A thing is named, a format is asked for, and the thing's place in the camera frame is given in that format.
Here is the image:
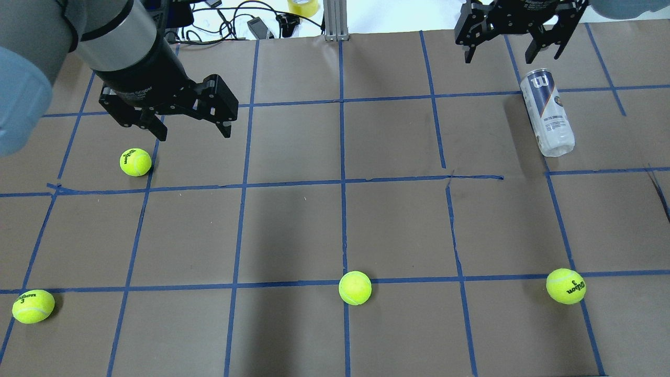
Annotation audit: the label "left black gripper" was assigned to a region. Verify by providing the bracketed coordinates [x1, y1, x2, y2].
[95, 38, 239, 141]

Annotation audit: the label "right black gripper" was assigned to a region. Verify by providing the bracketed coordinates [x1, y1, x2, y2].
[454, 1, 589, 64]

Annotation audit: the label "clear tennis ball can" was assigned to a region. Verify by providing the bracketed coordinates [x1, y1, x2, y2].
[519, 69, 576, 158]

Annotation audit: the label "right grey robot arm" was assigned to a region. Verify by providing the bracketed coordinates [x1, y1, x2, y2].
[454, 1, 668, 64]

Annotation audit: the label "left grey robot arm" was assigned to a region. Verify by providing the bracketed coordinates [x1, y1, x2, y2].
[1, 1, 239, 157]

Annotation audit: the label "tennis ball upper left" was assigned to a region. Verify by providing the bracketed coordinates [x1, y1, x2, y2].
[119, 148, 153, 177]

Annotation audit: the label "tennis ball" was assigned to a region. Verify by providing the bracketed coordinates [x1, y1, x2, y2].
[12, 290, 55, 324]
[545, 268, 586, 305]
[338, 271, 372, 306]
[119, 148, 153, 177]

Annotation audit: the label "tennis ball lower left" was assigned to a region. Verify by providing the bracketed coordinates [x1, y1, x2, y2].
[12, 290, 55, 324]

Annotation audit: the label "tennis ball bottom centre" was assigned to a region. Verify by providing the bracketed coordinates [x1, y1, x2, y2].
[338, 271, 372, 306]

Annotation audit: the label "tennis ball lower right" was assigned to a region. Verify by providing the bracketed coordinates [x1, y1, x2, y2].
[545, 268, 586, 305]

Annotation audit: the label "black power adapter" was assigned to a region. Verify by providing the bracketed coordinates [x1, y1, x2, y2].
[247, 17, 275, 40]

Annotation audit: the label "yellow tape roll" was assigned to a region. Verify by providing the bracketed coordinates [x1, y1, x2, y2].
[287, 0, 320, 18]

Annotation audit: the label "black cables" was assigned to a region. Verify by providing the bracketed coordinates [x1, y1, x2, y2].
[165, 0, 322, 45]

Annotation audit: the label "aluminium frame post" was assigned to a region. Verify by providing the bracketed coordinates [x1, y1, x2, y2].
[322, 0, 350, 41]

